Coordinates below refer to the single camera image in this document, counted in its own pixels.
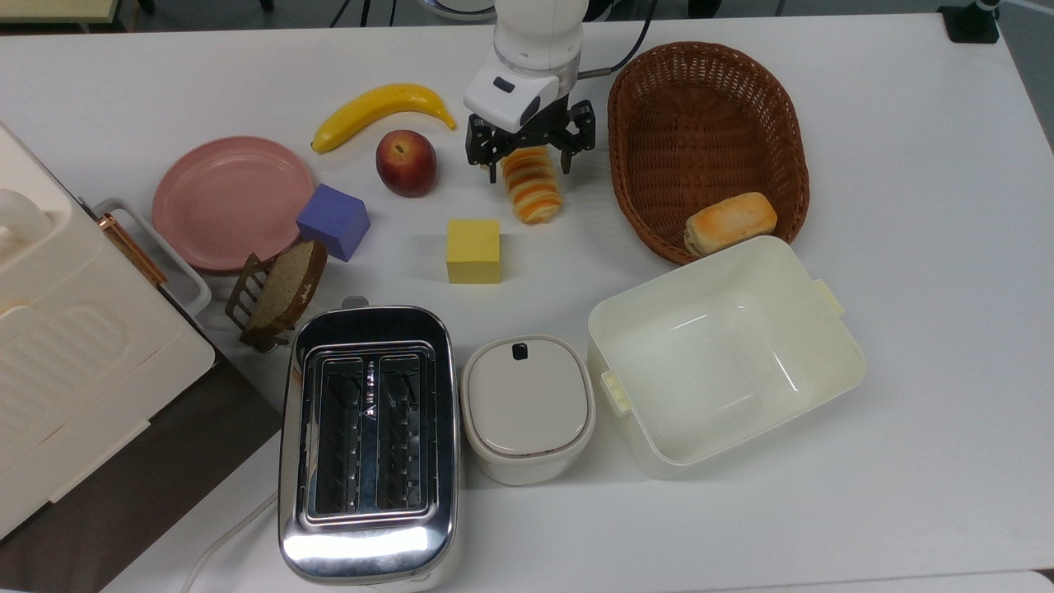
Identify black tripod legs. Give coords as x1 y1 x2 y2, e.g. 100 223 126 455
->
329 0 396 27

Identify large open white container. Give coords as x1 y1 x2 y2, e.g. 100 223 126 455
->
587 235 867 480

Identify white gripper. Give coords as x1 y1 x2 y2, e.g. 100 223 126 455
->
464 64 595 184

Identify black clamp mount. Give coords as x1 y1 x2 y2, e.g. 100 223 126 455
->
939 0 1001 44

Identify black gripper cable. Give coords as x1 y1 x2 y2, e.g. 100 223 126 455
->
576 0 660 80

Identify red peach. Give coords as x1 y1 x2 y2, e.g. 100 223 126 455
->
375 129 438 198

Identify golden bread roll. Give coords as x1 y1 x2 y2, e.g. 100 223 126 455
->
683 192 778 257

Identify white toaster cable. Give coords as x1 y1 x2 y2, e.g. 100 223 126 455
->
180 490 281 593

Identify brass toast rack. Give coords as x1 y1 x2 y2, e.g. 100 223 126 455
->
225 251 297 353

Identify pink plate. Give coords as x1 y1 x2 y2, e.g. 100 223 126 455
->
152 136 316 274

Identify brown wicker basket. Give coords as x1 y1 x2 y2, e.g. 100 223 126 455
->
608 41 811 266

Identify copper cabinet door handle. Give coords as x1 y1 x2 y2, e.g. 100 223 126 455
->
99 212 168 287

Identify striped orange bread loaf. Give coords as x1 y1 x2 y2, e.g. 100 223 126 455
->
501 147 563 225

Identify small white lidded container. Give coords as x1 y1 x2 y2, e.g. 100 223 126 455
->
459 334 597 487

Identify light wooden desk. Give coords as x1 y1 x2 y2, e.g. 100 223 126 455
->
0 0 118 24

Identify yellow cube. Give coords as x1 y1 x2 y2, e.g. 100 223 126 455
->
446 218 501 285

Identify brown bread slice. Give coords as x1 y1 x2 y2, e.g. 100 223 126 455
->
247 239 329 334

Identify white drawer handle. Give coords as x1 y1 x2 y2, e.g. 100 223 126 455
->
92 198 213 318

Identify chrome two-slot toaster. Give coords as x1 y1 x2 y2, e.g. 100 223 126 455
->
277 296 462 587

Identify yellow banana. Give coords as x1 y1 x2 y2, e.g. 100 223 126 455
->
310 83 458 154

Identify purple cube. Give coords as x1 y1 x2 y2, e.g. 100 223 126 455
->
296 183 371 263

